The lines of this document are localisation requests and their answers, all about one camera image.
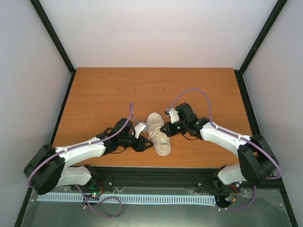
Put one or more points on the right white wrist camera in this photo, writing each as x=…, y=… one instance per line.
x=172, y=114

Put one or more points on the light blue cable duct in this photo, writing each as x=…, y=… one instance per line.
x=136, y=199

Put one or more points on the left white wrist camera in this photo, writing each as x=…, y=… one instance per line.
x=140, y=128

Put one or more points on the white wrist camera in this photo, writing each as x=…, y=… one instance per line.
x=140, y=128
x=172, y=114

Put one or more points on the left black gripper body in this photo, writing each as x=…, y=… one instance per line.
x=138, y=147

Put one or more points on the right black frame post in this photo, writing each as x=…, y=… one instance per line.
x=275, y=12

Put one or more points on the beige canvas sneaker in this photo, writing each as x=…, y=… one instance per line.
x=161, y=144

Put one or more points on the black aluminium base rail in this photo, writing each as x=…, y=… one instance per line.
x=199, y=179

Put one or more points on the green lit circuit board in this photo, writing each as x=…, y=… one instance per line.
x=95, y=192

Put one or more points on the left black frame post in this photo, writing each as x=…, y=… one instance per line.
x=39, y=9

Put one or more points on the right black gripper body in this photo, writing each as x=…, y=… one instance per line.
x=173, y=131

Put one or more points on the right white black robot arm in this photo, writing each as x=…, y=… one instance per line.
x=256, y=159

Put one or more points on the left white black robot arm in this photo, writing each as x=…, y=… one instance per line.
x=71, y=158

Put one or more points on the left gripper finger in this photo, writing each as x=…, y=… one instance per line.
x=148, y=142
x=146, y=147

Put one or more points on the black frame post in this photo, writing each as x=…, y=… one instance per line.
x=39, y=9
x=275, y=12

